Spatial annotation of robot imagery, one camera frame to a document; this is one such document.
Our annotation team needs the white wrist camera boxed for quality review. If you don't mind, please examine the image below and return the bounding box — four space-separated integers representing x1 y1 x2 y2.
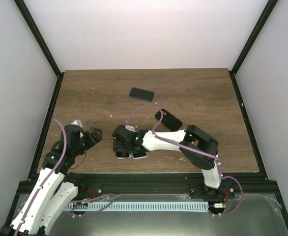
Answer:
71 119 83 128
125 125 136 132

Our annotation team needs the right black frame post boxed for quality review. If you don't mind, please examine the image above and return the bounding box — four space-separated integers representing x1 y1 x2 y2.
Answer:
231 0 280 73

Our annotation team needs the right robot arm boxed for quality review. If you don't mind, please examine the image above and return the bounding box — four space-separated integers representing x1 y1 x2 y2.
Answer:
112 125 223 198

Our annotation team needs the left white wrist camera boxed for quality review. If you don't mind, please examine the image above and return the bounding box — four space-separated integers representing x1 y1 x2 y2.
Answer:
71 119 83 128

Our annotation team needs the purple cable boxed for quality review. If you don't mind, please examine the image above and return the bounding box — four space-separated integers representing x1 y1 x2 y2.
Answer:
12 119 68 236
125 105 244 217

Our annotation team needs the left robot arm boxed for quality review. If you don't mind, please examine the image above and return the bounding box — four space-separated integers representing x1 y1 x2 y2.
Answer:
0 120 102 236

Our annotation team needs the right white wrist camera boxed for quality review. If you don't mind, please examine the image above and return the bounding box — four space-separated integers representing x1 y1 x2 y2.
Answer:
125 125 136 132

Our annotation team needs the left black frame post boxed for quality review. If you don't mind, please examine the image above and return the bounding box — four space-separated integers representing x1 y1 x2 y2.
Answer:
14 0 61 77

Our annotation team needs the light blue slotted cable duct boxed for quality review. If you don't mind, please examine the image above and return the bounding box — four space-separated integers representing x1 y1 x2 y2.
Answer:
65 202 209 213

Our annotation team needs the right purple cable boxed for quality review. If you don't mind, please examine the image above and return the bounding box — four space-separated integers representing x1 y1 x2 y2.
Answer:
125 105 244 217

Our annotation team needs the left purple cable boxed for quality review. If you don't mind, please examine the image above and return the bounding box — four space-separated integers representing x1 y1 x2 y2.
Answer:
12 119 68 236

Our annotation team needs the black phone case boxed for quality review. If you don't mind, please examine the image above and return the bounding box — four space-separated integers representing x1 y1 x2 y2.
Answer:
154 109 183 131

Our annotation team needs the black phone blue edge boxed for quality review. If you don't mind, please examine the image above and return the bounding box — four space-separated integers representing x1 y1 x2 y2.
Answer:
129 88 155 102

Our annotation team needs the black frame post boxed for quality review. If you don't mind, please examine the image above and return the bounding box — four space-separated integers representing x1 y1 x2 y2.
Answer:
231 0 280 73
14 0 61 77

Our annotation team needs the black aluminium front rail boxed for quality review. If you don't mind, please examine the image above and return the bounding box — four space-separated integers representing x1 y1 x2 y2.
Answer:
18 173 277 197

